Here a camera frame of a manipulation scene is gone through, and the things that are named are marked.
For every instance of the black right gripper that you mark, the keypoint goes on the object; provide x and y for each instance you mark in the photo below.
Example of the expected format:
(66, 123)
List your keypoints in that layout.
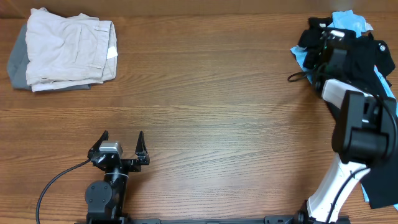
(309, 55)

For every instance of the light blue t-shirt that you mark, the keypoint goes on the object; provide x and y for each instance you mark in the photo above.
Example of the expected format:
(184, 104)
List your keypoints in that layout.
(348, 21)

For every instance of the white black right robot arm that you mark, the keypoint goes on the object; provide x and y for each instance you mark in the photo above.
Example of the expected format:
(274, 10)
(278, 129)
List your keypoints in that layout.
(364, 136)

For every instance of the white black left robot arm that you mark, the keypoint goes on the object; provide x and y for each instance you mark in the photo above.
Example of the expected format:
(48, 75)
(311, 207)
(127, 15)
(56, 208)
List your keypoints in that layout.
(105, 198)

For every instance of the folded beige shorts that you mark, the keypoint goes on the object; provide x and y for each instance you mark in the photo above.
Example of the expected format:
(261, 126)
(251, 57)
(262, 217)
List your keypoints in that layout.
(72, 51)

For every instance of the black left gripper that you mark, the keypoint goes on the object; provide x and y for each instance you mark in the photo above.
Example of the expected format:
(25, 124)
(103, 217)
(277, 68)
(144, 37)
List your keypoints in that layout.
(135, 165)

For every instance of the folded grey garment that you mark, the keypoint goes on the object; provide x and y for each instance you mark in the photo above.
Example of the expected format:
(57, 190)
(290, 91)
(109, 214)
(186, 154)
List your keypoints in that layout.
(18, 63)

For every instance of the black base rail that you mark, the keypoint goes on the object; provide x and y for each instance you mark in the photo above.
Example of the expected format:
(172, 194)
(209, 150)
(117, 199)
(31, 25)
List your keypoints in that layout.
(273, 219)

